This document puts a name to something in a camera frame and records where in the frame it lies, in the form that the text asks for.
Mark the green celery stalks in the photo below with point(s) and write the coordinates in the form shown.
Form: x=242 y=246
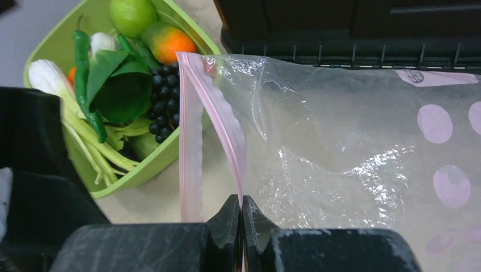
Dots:
x=105 y=158

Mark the green chilli pepper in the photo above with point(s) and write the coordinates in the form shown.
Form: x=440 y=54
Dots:
x=82 y=64

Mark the clear zip top bag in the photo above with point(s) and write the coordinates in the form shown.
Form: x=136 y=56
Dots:
x=332 y=148

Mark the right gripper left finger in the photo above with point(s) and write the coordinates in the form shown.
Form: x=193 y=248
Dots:
x=211 y=246

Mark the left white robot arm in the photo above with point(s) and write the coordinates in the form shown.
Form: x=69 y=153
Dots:
x=48 y=200

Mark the green apple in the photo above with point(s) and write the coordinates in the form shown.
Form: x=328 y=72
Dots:
x=131 y=18

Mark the white bok choy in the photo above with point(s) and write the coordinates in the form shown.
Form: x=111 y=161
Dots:
x=46 y=76

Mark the black grape bunch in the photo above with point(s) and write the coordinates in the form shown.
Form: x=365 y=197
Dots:
x=164 y=111

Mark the orange green mango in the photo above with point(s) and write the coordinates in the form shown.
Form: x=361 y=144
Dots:
x=164 y=40

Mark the green plastic tray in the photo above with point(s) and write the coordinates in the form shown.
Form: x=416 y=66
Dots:
x=57 y=46

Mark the black plastic toolbox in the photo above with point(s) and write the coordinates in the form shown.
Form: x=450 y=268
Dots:
x=356 y=34

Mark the green leafy vegetable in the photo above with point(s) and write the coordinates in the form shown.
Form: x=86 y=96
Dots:
x=118 y=86

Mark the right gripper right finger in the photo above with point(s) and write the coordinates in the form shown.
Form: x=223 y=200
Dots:
x=268 y=247

